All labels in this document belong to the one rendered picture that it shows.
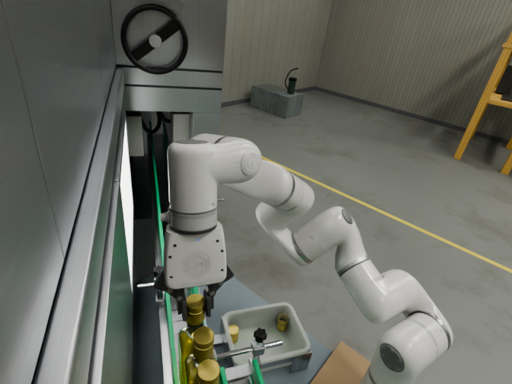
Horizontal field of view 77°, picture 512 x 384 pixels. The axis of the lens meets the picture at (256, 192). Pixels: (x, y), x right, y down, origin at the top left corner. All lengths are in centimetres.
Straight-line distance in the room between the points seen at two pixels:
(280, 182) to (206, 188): 20
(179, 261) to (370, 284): 44
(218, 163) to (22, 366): 33
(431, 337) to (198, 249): 53
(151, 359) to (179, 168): 69
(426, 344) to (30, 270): 71
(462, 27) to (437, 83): 95
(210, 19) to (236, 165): 84
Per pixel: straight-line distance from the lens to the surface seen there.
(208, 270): 55
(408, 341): 78
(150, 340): 109
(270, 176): 65
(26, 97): 30
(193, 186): 48
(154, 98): 131
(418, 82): 740
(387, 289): 80
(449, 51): 727
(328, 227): 77
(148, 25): 126
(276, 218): 74
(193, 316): 61
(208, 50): 129
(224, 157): 50
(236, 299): 118
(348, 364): 109
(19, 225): 26
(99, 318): 42
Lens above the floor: 164
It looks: 30 degrees down
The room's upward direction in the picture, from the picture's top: 8 degrees clockwise
